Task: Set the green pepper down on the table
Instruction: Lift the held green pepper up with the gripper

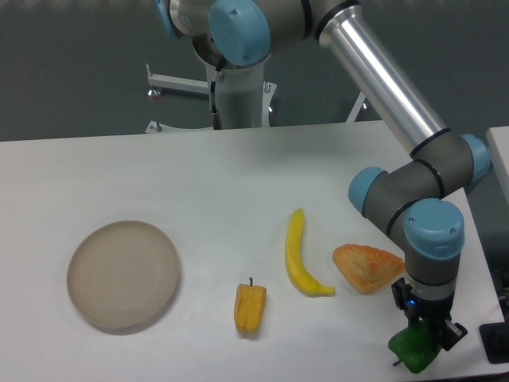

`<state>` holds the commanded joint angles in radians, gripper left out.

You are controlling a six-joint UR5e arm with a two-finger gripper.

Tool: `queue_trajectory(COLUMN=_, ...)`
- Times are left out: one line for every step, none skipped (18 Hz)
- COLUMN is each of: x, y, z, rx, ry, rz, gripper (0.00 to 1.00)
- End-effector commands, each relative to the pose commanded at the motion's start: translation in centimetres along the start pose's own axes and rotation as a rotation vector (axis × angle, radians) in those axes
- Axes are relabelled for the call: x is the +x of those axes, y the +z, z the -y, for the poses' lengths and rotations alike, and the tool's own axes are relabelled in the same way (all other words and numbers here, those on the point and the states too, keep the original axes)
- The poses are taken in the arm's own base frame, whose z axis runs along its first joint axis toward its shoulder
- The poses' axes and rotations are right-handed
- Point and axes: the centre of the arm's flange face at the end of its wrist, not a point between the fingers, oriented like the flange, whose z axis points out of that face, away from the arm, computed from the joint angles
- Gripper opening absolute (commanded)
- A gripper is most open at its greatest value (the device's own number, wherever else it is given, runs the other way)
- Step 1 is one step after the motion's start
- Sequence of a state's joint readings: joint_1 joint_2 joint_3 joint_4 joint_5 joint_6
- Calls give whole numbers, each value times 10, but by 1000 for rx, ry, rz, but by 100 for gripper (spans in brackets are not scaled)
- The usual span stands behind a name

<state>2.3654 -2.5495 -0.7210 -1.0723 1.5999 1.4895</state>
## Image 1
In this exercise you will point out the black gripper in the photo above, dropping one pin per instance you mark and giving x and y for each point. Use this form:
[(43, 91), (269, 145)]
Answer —
[(432, 303)]

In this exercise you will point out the green bell pepper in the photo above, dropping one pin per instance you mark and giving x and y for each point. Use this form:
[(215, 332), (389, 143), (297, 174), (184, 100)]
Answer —
[(414, 347)]

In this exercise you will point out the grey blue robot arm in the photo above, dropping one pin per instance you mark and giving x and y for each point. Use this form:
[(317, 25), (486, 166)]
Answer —
[(408, 205)]

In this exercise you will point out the yellow bell pepper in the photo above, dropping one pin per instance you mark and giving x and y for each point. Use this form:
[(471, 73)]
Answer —
[(250, 301)]

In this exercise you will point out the black device at table edge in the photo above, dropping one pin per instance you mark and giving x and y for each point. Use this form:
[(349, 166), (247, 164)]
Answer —
[(494, 337)]

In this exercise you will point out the orange triangular pastry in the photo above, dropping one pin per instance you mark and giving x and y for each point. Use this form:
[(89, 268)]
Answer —
[(367, 269)]

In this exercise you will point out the yellow banana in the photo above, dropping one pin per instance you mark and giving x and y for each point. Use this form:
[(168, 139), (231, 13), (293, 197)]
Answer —
[(296, 270)]

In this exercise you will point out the white side table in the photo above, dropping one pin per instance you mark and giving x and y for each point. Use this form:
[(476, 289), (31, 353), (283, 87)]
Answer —
[(498, 139)]

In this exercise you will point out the beige round plate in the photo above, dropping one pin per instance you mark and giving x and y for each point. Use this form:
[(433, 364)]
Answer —
[(123, 275)]

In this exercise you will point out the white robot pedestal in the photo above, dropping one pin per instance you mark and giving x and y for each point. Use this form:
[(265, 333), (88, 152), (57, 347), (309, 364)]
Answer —
[(302, 84)]

